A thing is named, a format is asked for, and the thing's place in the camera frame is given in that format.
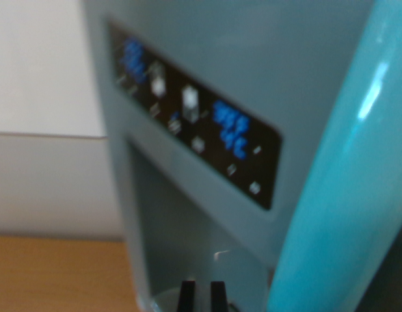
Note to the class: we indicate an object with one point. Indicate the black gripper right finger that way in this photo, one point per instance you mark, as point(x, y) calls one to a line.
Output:
point(218, 297)

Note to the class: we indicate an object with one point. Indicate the black control panel sticker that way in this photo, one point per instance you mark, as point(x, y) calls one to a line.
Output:
point(214, 139)

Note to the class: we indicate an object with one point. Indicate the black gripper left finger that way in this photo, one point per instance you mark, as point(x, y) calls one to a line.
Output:
point(187, 297)

